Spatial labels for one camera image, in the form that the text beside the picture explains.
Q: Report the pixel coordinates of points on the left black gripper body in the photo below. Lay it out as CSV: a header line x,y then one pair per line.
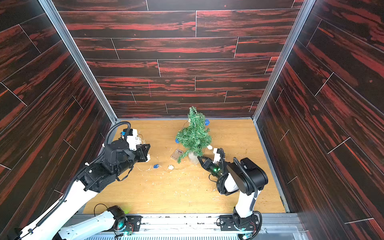
x,y
132,158

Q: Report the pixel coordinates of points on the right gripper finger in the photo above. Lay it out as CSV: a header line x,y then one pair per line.
x,y
207,167
203,160

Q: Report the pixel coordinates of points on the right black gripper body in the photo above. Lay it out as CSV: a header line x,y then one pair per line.
x,y
210,165

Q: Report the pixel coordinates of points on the string lights with ball ornaments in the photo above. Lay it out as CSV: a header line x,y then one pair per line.
x,y
160,134

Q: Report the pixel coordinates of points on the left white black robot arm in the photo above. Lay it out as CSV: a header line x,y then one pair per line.
x,y
85,185

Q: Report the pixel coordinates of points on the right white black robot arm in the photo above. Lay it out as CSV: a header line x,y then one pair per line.
x,y
244,177

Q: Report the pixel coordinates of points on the small green christmas tree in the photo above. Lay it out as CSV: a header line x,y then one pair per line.
x,y
195,137

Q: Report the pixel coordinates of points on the clear plastic battery box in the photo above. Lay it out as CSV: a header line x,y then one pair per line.
x,y
177,154

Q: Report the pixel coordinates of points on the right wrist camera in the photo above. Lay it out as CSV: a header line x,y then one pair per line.
x,y
217,155

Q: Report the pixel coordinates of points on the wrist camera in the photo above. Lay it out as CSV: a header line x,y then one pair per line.
x,y
217,155
132,138

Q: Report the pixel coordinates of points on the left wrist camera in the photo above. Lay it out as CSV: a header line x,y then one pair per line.
x,y
132,138

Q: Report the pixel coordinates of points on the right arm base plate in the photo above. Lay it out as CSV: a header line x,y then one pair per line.
x,y
235,223

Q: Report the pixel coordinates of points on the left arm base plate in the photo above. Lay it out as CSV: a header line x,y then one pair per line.
x,y
132,223

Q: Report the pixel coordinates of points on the aluminium front rail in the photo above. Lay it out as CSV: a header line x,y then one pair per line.
x,y
182,227

